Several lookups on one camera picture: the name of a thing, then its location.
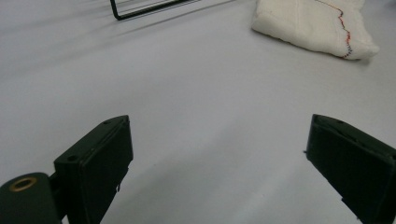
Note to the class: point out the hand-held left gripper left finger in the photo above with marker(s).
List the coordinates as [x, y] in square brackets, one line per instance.
[93, 161]

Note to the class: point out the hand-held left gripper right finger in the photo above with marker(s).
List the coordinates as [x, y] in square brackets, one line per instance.
[351, 161]

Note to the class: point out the white towel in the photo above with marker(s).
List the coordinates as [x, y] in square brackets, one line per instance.
[305, 25]

